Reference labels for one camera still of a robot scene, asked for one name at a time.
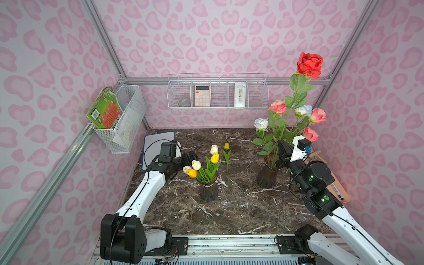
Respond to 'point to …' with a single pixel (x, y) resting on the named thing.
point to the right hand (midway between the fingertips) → (279, 141)
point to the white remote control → (239, 95)
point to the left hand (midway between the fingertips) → (191, 157)
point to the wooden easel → (317, 155)
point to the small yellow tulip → (226, 154)
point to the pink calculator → (202, 96)
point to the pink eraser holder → (341, 189)
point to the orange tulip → (191, 173)
